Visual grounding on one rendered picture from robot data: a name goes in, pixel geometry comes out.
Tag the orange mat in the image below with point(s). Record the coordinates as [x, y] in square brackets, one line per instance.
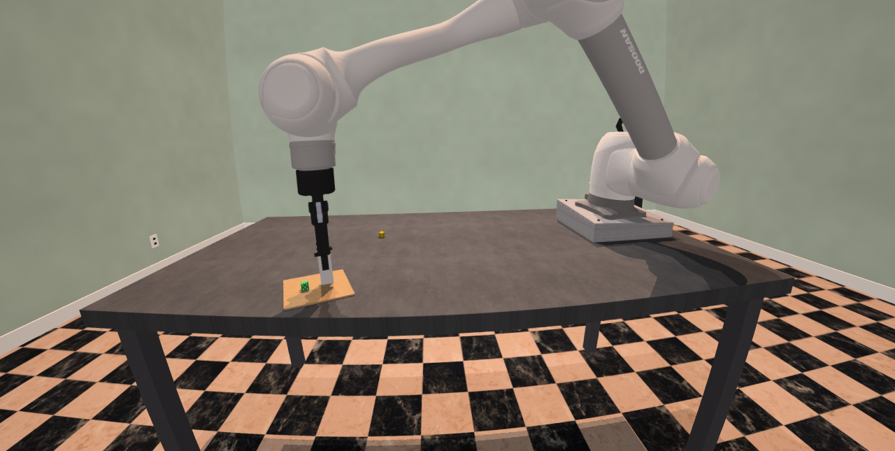
[293, 297]

